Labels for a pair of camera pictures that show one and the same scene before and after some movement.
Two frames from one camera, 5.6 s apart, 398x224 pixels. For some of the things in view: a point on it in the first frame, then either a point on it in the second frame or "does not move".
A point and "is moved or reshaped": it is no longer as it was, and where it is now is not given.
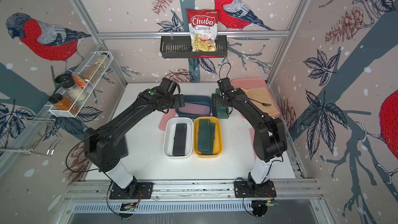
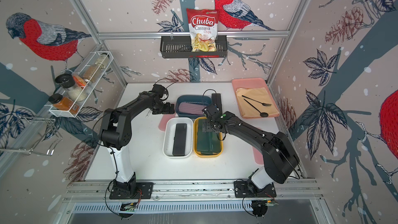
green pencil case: [221, 112] is moved or reshaped
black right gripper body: [221, 97] -> [211, 125]
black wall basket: [180, 48] does not move
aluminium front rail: [195, 191] does not move
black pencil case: [180, 140] does not move
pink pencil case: [166, 117] does not move
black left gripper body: [174, 101] -> [164, 108]
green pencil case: [204, 135] does not move
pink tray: [254, 83] does not move
